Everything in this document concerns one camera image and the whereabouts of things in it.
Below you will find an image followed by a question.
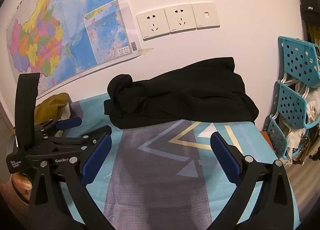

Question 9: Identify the white wall socket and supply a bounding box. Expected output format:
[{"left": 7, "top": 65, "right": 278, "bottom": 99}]
[
  {"left": 136, "top": 8, "right": 170, "bottom": 41},
  {"left": 164, "top": 4, "right": 196, "bottom": 34}
]

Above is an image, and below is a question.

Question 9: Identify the teal plastic storage rack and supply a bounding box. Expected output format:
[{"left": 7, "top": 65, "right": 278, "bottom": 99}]
[{"left": 266, "top": 36, "right": 319, "bottom": 160}]

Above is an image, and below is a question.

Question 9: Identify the colourful wall map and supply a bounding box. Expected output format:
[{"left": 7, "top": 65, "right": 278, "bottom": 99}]
[{"left": 6, "top": 0, "right": 141, "bottom": 95}]

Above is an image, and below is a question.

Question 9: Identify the mustard yellow folded garment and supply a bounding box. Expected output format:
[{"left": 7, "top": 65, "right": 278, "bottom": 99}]
[{"left": 34, "top": 93, "right": 72, "bottom": 125}]

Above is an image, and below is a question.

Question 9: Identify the black coat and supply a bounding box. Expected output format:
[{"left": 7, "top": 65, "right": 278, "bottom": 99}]
[{"left": 104, "top": 57, "right": 259, "bottom": 129}]

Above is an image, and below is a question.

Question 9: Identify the teal grey patterned bedsheet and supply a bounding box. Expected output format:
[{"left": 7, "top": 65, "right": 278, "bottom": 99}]
[{"left": 58, "top": 93, "right": 301, "bottom": 230}]

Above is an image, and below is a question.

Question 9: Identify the person's left hand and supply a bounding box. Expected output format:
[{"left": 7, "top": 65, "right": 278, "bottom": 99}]
[{"left": 11, "top": 173, "right": 33, "bottom": 201}]

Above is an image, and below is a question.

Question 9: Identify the left white wall socket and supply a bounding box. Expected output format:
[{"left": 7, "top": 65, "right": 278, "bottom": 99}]
[{"left": 136, "top": 8, "right": 170, "bottom": 41}]

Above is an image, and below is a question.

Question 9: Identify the black bag on rack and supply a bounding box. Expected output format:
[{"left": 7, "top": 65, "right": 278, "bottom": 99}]
[{"left": 300, "top": 0, "right": 320, "bottom": 26}]

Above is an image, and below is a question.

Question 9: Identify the middle white wall socket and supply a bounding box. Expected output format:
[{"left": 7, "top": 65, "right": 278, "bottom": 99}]
[{"left": 164, "top": 4, "right": 196, "bottom": 34}]

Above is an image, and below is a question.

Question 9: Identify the white network wall plate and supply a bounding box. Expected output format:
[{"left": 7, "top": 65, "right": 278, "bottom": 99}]
[{"left": 191, "top": 2, "right": 220, "bottom": 29}]

